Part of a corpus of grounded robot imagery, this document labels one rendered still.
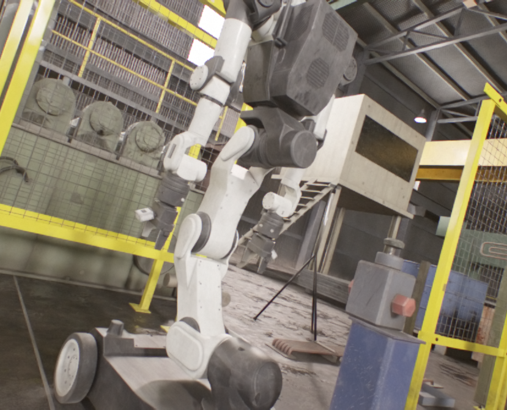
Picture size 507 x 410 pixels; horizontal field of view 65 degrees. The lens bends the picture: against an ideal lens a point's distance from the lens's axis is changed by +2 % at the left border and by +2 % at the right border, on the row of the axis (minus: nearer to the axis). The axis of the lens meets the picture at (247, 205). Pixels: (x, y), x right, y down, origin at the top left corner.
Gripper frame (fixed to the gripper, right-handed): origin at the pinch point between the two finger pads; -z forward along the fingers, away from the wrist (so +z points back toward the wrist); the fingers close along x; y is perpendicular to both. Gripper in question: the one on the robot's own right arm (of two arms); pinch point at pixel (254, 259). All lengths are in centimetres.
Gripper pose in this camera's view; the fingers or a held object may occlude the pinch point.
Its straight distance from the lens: 151.0
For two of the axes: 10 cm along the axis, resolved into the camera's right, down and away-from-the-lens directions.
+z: 4.1, -9.1, -0.7
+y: -7.1, -2.7, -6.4
